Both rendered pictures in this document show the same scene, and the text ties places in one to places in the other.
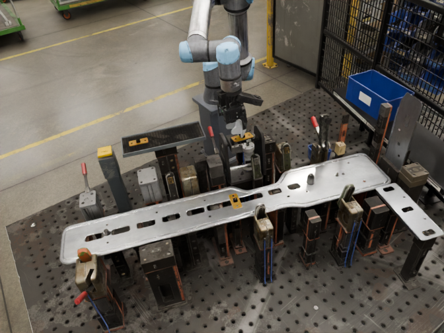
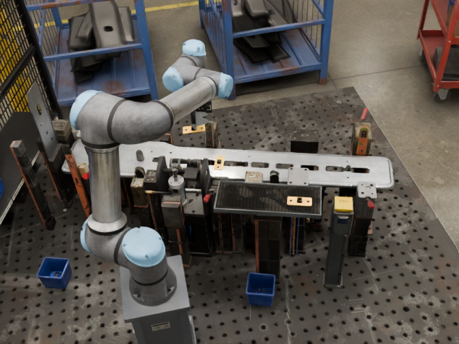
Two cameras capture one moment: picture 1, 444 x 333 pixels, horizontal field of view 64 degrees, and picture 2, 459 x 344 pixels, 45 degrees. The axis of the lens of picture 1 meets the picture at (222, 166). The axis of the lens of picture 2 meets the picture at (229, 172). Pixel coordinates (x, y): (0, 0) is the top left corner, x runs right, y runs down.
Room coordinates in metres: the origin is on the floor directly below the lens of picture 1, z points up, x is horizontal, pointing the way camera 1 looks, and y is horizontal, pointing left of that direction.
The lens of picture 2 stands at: (2.58, 0.61, 2.57)
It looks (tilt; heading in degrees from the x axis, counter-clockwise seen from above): 44 degrees down; 201
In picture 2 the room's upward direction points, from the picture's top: 4 degrees counter-clockwise
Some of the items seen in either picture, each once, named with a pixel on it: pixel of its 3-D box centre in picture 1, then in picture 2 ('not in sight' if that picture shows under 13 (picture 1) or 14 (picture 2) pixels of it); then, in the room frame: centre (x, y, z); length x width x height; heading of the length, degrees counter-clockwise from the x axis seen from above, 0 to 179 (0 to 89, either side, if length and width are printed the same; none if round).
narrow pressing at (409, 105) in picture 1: (402, 132); (43, 121); (1.17, -0.76, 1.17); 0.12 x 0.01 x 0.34; 12
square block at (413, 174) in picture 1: (404, 199); (67, 154); (1.06, -0.79, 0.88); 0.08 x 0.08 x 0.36; 12
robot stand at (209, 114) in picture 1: (219, 127); (162, 319); (1.74, -0.01, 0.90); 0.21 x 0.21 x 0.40; 30
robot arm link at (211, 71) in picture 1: (215, 69); (143, 253); (1.74, -0.02, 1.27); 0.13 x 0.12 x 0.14; 82
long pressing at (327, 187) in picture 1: (231, 204); (224, 162); (1.03, -0.02, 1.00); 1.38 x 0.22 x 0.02; 102
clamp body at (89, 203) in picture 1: (100, 226); (361, 220); (1.08, 0.57, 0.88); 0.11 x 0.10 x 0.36; 12
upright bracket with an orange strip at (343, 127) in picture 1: (338, 158); (80, 190); (1.31, -0.57, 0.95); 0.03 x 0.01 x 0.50; 102
